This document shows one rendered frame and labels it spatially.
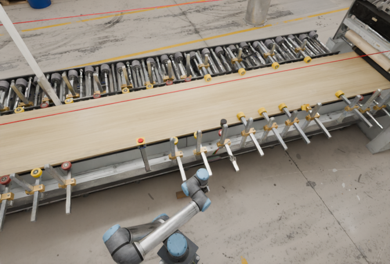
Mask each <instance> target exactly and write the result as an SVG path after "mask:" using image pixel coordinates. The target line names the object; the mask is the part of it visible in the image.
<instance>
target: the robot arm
mask: <svg viewBox="0 0 390 264"><path fill-rule="evenodd" d="M208 178H209V172H208V171H207V170H206V169H204V168H201V169H199V170H198V171H197V173H196V174H195V175H194V176H192V177H191V178H190V179H188V180H187V181H185V182H184V183H183V184H182V185H181V186H182V190H183V192H184V193H185V195H186V196H190V197H191V199H192V201H191V202H190V203H188V204H187V205H186V206H184V207H183V208H182V209H181V210H179V211H178V212H177V213H175V214H174V215H172V216H171V217H170V218H169V216H168V215H167V214H160V215H159V216H157V217H156V218H154V219H153V221H152V222H151V223H147V224H142V225H137V226H131V227H120V225H119V224H117V225H114V226H113V227H111V228H109V229H108V231H106V232H105V234H104V235H103V238H102V239H103V241H104V244H105V245H106V247H107V249H108V251H109V253H110V255H111V257H112V259H113V260H114V261H115V262H116V263H117V264H139V263H141V262H142V261H143V260H144V259H145V255H146V254H148V253H149V252H150V251H151V250H152V249H154V248H155V247H156V246H158V245H159V244H160V243H161V242H163V244H164V245H165V247H166V248H167V255H168V258H169V260H170V261H172V262H173V263H182V262H184V261H185V260H186V258H187V257H188V255H189V245H188V243H187V241H186V239H185V237H184V236H183V235H181V234H180V232H179V230H178V229H179V228H180V227H181V226H182V225H184V224H185V223H186V222H187V221H188V220H190V219H191V218H192V217H194V216H195V215H196V214H197V213H199V212H200V211H202V212H204V211H205V210H206V209H207V208H208V207H209V206H210V204H211V201H210V199H209V198H208V197H207V196H206V195H205V193H206V192H208V191H210V190H209V186H208Z"/></svg>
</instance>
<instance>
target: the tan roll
mask: <svg viewBox="0 0 390 264"><path fill-rule="evenodd" d="M343 30H344V31H345V32H346V34H345V37H346V38H347V39H349V40H350V41H351V42H352V43H353V44H355V45H356V46H357V47H358V48H359V49H360V50H362V51H363V52H364V53H365V54H367V55H368V56H369V57H370V58H371V59H373V60H374V61H375V62H376V63H377V64H378V65H380V66H381V67H382V68H383V69H384V70H385V71H387V72H390V60H389V59H388V58H387V57H386V56H384V55H383V54H382V53H379V51H378V50H377V49H376V48H374V47H373V46H372V45H370V44H369V43H368V42H367V41H365V40H364V39H363V38H362V37H360V36H359V35H358V34H357V33H355V32H354V31H353V30H349V31H348V30H347V29H346V28H344V29H343ZM373 53H378V54H374V55H369V54H373Z"/></svg>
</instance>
